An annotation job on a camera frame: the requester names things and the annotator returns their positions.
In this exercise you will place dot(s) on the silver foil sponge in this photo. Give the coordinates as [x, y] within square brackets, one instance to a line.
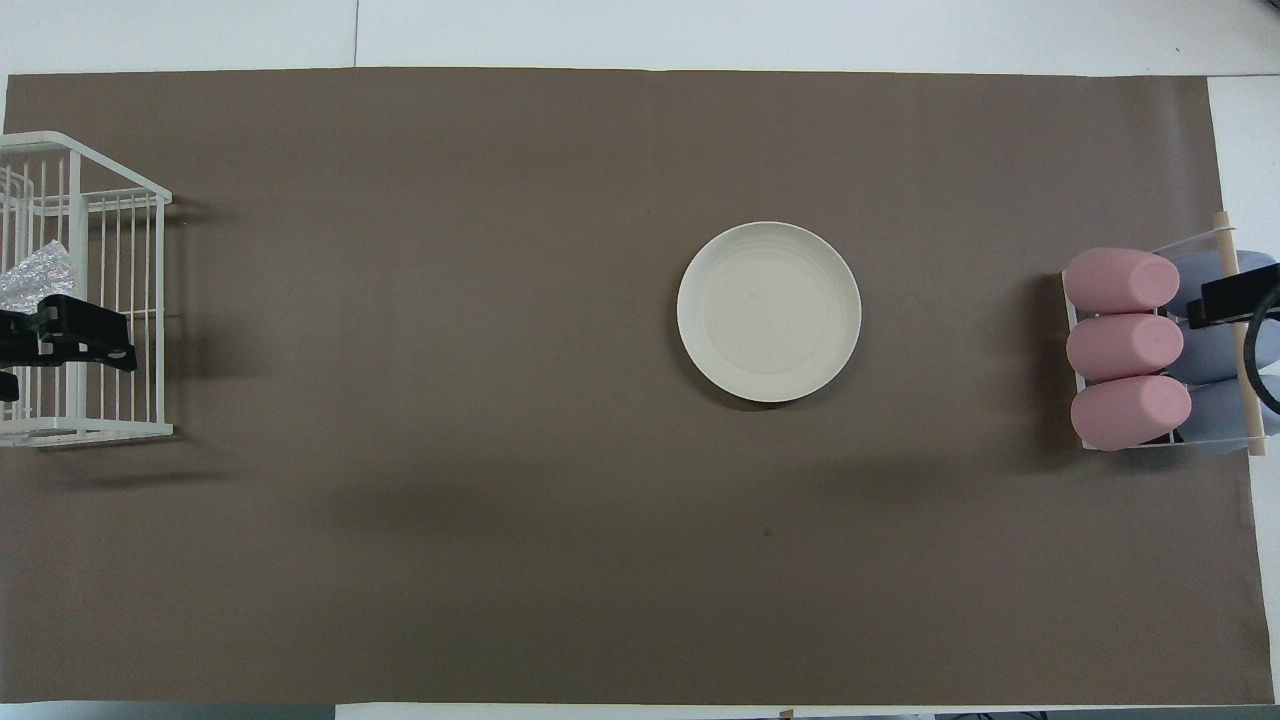
[40, 275]

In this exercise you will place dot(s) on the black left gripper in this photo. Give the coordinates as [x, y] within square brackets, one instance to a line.
[15, 340]

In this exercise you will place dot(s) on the brown table mat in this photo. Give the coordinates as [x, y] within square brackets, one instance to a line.
[500, 500]

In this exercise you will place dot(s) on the blue plastic cup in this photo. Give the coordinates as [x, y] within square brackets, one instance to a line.
[1200, 268]
[1215, 420]
[1210, 350]

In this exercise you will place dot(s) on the white cup holder rack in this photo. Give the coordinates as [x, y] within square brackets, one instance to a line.
[1224, 240]

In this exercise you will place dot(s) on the cream round plate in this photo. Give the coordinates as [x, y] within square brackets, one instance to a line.
[769, 311]

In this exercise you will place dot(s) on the pink plastic cup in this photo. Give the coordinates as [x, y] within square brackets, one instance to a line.
[1122, 346]
[1120, 280]
[1130, 412]

